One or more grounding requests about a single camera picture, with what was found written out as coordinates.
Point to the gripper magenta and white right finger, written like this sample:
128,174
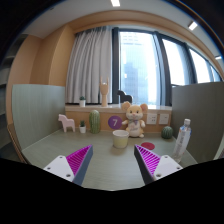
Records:
152,166

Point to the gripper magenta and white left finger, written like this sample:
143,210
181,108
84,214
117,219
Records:
73,167

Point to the clear plastic water bottle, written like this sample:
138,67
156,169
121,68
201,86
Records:
182,140

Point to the red round coaster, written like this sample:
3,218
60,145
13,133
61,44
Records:
148,145

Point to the round green cactus ornament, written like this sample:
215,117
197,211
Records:
167,132

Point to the small potted plant on table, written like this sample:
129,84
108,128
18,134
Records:
82,127

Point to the pink toy horse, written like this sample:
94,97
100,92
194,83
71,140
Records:
66,123

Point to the pale yellow cup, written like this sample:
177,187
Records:
120,138

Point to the beige plush mouse toy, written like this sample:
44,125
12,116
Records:
134,119

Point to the tall green cactus ornament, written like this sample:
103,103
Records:
94,121

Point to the purple number seven disc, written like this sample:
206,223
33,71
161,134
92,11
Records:
115,122

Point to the small potted plant on sill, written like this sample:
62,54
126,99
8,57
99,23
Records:
82,101

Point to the black horse figurine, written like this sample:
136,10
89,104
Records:
124,97

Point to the wooden hand sculpture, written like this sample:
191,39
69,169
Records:
104,90

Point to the grey curtain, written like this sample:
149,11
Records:
90,61

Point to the white wall socket left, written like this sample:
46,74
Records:
151,118

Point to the white wall socket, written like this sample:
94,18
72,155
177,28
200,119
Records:
164,119
151,118

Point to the white wall socket right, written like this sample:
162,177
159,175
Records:
164,119

